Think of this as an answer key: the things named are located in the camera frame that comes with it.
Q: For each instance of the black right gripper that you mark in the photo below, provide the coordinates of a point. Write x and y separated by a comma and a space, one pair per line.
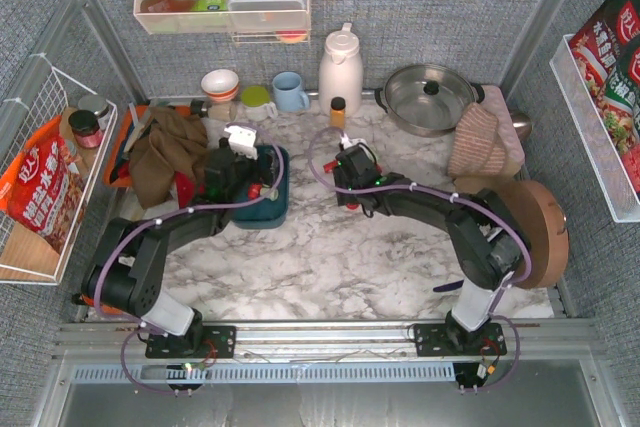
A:
341, 177

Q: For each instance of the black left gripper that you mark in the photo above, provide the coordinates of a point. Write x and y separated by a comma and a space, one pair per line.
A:
267, 167

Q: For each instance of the red cloth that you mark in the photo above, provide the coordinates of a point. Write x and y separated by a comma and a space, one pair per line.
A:
187, 190

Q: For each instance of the teal storage basket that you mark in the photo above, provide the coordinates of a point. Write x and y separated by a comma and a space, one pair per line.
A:
266, 214

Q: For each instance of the brown cloth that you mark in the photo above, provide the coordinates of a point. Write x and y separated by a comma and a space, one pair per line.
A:
174, 144

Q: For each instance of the pink striped towel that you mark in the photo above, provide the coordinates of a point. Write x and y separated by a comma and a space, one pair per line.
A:
477, 148

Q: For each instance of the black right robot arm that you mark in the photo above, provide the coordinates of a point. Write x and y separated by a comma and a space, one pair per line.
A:
490, 246

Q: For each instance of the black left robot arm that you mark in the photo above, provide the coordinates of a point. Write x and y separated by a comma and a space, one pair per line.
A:
129, 263

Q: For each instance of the orange spice bottle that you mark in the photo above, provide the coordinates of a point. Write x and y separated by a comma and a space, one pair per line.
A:
337, 112

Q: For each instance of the pepper grinder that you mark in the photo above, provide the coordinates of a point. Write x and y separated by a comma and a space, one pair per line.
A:
224, 111

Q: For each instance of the green lid cup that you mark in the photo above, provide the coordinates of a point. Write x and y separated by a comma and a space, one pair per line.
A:
257, 103

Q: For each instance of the white orange bowl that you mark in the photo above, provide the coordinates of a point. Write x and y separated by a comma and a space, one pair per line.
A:
220, 85

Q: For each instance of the blue mug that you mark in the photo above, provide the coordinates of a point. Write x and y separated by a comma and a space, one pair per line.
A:
288, 93

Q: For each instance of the steel pot with lid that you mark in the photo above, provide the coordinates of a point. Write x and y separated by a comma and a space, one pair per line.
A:
427, 100

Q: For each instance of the white thermos jug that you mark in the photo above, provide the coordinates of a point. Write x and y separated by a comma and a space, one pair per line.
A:
341, 71

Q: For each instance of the orange tray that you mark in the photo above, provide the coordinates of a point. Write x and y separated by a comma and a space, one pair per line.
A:
116, 174

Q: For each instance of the silver lid jar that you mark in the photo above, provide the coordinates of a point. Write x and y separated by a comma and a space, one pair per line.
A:
94, 103

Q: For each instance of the brown cardboard sheet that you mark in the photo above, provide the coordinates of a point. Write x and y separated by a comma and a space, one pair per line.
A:
473, 184

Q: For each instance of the red lid jar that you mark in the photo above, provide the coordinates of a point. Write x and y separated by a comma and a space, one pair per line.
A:
86, 129

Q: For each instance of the pink egg tray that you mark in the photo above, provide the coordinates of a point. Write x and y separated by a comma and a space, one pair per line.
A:
495, 104

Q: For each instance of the clear plastic containers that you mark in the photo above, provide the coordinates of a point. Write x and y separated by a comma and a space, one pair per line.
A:
267, 15

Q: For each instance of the red snack bag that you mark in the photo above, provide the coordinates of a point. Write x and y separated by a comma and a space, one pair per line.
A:
40, 190

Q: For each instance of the orange cup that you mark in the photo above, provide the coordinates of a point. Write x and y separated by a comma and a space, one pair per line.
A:
83, 299

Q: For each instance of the round wooden board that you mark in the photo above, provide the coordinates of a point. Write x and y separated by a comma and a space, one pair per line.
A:
538, 213

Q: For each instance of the red seasoning packet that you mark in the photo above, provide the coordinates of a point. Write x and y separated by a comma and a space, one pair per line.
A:
606, 52

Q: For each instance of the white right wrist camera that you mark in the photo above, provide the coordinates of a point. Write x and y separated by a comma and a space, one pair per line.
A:
347, 142

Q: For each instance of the purple handled knife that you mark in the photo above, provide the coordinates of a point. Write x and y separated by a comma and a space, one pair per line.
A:
449, 287

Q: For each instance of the white wire basket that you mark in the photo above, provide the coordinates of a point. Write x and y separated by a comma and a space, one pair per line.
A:
26, 258

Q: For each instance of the white mesh wall basket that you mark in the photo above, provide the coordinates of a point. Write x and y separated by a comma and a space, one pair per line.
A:
613, 180

